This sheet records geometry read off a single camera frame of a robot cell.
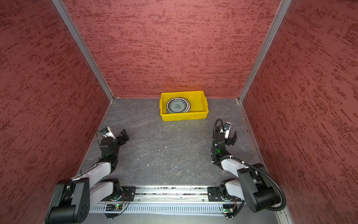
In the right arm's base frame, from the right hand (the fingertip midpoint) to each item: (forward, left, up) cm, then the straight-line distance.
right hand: (226, 130), depth 86 cm
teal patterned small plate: (+28, +31, -5) cm, 42 cm away
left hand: (0, +69, -2) cm, 69 cm away
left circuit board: (-38, +66, -12) cm, 77 cm away
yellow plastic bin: (+27, +14, -12) cm, 33 cm away
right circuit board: (-39, +5, -13) cm, 42 cm away
